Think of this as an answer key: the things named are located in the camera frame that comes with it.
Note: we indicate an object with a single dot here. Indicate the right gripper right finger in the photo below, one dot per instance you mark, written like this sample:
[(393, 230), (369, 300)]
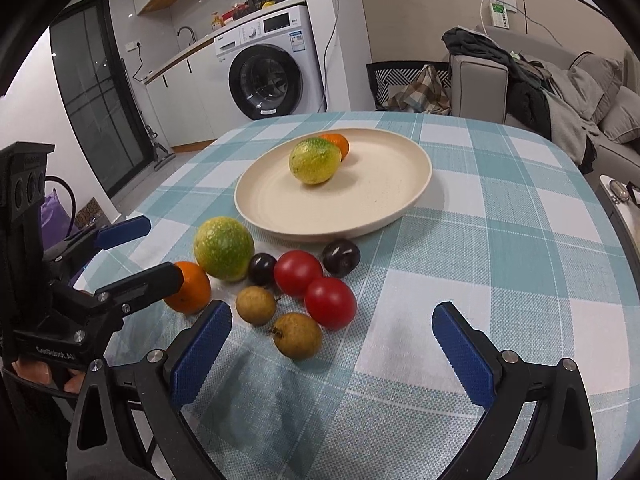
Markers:
[(559, 442)]

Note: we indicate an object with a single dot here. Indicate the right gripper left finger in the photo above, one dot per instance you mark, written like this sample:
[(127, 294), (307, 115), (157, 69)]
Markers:
[(124, 412)]

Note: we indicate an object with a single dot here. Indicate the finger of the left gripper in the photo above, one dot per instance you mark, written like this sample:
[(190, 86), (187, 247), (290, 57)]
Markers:
[(122, 232), (142, 287)]

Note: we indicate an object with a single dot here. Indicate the orange mandarin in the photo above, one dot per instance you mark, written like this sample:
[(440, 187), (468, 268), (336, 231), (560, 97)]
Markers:
[(194, 294)]

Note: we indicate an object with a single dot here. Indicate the green yellow fruit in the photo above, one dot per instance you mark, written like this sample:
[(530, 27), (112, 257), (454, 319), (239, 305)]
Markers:
[(223, 248), (314, 160)]

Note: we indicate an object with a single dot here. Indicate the red tomato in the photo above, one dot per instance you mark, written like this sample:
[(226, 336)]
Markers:
[(295, 271), (331, 303)]

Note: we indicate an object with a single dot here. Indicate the brown longan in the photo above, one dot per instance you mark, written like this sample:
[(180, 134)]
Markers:
[(297, 336), (255, 305)]

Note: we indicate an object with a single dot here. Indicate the person's left hand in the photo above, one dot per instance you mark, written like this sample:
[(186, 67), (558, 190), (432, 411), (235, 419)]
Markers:
[(40, 373)]

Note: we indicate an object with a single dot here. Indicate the dark plum left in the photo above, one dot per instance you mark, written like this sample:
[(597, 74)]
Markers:
[(261, 269)]

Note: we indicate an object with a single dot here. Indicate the dark plum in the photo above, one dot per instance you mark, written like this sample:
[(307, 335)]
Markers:
[(340, 257), (261, 269)]

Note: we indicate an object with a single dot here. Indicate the dark plum right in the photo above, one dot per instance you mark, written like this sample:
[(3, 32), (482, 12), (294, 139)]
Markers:
[(340, 257)]

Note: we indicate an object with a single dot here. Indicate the white kitchen counter cabinet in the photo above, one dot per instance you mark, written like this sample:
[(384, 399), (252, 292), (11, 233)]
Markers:
[(190, 94)]

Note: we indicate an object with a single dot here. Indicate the green yellow fruit on plate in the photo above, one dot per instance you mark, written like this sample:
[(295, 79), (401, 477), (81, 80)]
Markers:
[(314, 160)]

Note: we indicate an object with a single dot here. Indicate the black glass door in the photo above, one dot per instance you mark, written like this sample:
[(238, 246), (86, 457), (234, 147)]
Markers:
[(96, 94)]

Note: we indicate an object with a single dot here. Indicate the teal checked tablecloth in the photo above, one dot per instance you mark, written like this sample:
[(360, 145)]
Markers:
[(508, 230)]

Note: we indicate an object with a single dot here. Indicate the small orange at plate back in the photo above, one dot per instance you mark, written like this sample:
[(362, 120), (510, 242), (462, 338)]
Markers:
[(333, 143)]

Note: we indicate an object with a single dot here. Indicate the white side table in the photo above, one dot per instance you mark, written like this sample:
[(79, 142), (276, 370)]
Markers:
[(621, 204)]

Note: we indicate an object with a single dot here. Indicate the white washing machine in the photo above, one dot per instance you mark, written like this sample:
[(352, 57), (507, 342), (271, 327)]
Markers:
[(270, 65)]

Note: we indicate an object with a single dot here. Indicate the chrome faucet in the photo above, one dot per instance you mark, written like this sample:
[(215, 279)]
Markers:
[(186, 36)]

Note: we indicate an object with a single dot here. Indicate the cream round plate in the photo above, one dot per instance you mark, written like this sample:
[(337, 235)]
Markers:
[(382, 177)]

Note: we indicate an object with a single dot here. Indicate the black laundry basket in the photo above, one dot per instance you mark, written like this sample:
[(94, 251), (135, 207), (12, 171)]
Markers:
[(389, 77)]

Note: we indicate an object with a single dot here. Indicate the grey sofa cushion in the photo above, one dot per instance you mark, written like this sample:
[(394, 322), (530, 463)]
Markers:
[(622, 123)]

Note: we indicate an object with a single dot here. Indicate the plaid cloth in basket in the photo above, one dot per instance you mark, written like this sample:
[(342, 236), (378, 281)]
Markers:
[(424, 95)]

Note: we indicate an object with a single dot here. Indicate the dark clothes on sofa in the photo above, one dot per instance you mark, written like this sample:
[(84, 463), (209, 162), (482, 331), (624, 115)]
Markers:
[(490, 84)]

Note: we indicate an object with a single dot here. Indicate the grey sofa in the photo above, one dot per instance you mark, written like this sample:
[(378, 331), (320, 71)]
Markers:
[(619, 161)]

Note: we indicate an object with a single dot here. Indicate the white wall socket device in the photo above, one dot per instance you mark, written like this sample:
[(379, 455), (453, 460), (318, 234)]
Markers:
[(499, 11)]

